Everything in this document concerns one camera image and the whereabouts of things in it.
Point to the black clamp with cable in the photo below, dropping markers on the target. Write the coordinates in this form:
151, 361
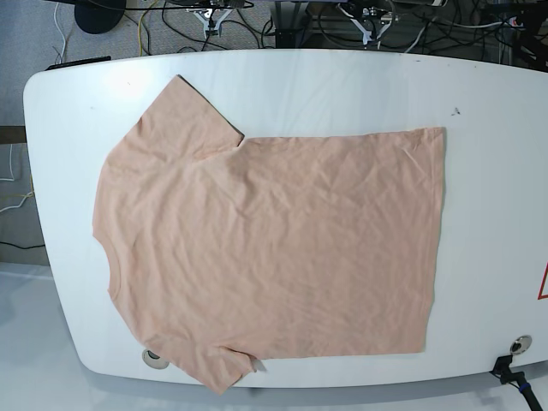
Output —
505, 375

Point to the black aluminium frame base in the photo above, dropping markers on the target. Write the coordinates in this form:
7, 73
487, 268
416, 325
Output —
291, 20

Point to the peach T-shirt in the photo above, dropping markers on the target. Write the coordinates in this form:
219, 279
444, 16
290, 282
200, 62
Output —
225, 250

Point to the table cable grommet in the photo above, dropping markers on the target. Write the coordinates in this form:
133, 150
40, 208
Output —
520, 345
154, 361

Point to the dark round stand base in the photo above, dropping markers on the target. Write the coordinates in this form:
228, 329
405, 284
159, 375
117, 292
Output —
98, 17

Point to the left table cable grommet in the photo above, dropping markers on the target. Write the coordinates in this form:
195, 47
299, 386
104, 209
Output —
154, 361

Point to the right table cable grommet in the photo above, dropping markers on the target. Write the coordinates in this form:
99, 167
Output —
520, 345

